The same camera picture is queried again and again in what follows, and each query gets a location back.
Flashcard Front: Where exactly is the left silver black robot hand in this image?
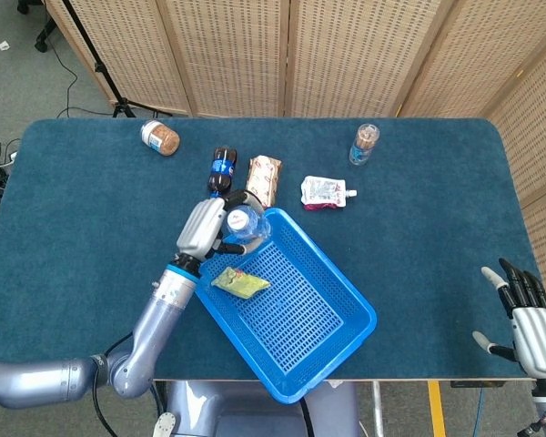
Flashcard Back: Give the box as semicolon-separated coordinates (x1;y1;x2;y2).
176;189;266;269

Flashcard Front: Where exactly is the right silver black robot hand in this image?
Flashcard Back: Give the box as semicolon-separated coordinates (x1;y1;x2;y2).
471;258;546;379

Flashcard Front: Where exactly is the clear water bottle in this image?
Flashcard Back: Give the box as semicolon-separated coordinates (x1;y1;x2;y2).
222;204;273;242

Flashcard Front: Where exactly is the green snack packet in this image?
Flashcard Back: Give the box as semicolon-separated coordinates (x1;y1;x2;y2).
210;266;272;300

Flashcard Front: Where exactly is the white and red spouted pouch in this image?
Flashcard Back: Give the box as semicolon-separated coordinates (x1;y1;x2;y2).
299;176;359;212

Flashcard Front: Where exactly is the dark cola bottle blue label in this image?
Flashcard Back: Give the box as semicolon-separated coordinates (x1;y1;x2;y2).
207;146;238;201

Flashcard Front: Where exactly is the beige wrapped snack pack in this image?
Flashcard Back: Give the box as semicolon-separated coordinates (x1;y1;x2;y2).
245;155;284;210

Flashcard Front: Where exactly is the brown-filled jar with white lid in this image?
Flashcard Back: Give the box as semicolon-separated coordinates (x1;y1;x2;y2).
139;119;181;158

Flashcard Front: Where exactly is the blue perforated plastic basket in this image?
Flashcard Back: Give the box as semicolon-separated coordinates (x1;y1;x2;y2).
191;207;379;405

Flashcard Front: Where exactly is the blue carpet table mat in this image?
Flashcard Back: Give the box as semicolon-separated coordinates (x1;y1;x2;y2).
0;117;546;381

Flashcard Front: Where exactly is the metal table leg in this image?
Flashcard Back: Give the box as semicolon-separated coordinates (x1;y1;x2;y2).
370;381;386;437

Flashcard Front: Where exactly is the clear tube of biscuit sticks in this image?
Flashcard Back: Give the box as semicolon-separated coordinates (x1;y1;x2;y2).
348;123;381;167

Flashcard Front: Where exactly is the black tripod stand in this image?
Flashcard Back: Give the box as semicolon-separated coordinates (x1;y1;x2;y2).
61;0;173;119

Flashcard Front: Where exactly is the silver robot torso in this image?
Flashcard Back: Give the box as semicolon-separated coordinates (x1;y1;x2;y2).
152;380;360;437

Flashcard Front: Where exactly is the wicker folding screen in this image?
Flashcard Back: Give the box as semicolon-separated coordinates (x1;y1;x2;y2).
45;0;546;406

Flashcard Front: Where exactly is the black office chair base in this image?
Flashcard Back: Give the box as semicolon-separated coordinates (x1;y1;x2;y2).
16;0;58;53

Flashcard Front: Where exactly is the thin blue cable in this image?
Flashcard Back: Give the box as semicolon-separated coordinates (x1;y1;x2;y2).
475;386;486;437

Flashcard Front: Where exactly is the black floor cable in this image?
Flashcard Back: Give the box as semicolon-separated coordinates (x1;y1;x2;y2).
45;38;119;119

